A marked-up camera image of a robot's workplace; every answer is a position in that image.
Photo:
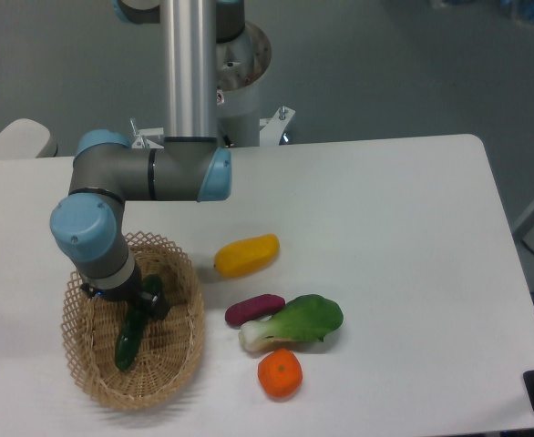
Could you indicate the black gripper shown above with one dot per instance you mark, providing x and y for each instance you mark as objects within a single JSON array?
[{"x": 154, "y": 304}]

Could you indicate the green cucumber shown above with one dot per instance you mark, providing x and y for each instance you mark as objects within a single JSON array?
[{"x": 134, "y": 324}]

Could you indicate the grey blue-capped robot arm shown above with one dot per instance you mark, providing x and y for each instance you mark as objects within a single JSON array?
[{"x": 189, "y": 165}]

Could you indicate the woven wicker basket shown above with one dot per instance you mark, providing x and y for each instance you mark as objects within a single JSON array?
[{"x": 170, "y": 350}]

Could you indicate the yellow mango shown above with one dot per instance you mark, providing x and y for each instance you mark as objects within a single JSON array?
[{"x": 246, "y": 256}]

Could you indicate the purple sweet potato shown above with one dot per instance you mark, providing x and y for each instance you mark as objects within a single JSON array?
[{"x": 253, "y": 309}]

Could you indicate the orange tangerine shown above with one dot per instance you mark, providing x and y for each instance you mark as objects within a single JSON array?
[{"x": 280, "y": 374}]

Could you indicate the green bok choy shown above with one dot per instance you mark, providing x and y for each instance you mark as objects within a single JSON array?
[{"x": 307, "y": 318}]

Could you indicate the white chair back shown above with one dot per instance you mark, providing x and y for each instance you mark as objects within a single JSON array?
[{"x": 26, "y": 139}]

